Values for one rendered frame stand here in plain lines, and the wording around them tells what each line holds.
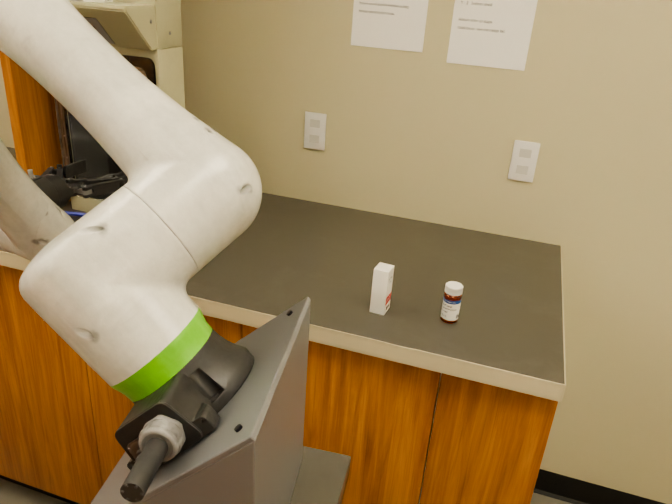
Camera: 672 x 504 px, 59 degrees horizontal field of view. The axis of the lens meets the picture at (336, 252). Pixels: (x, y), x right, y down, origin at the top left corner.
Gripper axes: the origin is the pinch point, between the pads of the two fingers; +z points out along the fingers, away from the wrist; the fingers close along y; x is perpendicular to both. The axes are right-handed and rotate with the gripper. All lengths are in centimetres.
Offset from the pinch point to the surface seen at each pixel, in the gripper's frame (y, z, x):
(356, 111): -46, 58, -10
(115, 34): 1.3, 9.9, -30.3
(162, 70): -6.3, 16.9, -22.1
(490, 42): -81, 57, -33
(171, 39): -6.4, 21.5, -29.1
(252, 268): -37.0, 3.7, 20.2
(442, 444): -89, -12, 44
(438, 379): -86, -12, 28
